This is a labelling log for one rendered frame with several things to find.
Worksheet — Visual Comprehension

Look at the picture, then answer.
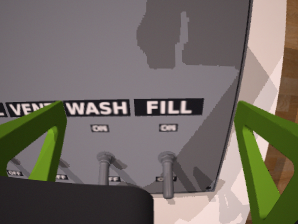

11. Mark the grey switch panel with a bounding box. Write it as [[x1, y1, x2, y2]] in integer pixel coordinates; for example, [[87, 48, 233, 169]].
[[0, 0, 253, 199]]

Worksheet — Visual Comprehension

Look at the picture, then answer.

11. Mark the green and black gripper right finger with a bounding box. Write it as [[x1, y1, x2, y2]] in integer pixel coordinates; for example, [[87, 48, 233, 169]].
[[234, 101, 298, 224]]

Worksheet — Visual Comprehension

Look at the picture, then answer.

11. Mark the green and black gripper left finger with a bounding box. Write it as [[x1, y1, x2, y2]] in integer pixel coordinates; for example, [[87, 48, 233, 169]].
[[0, 101, 67, 182]]

